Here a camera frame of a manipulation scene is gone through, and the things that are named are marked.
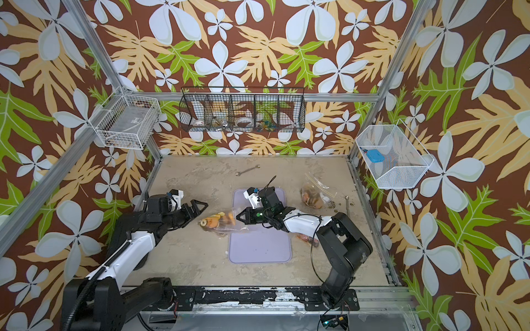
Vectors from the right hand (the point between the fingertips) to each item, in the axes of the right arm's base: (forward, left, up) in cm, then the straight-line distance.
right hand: (236, 217), depth 83 cm
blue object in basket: (+20, -58, +15) cm, 63 cm away
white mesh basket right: (+20, -65, +16) cm, 69 cm away
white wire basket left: (+34, +47, +24) cm, 63 cm away
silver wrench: (+33, +3, -11) cm, 34 cm away
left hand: (+4, +14, +2) cm, 15 cm away
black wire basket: (+47, 0, +21) cm, 51 cm away
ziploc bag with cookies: (0, +6, -5) cm, 8 cm away
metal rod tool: (+13, -53, -12) cm, 56 cm away
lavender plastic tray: (-7, -7, -10) cm, 14 cm away
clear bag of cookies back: (+16, -36, -7) cm, 40 cm away
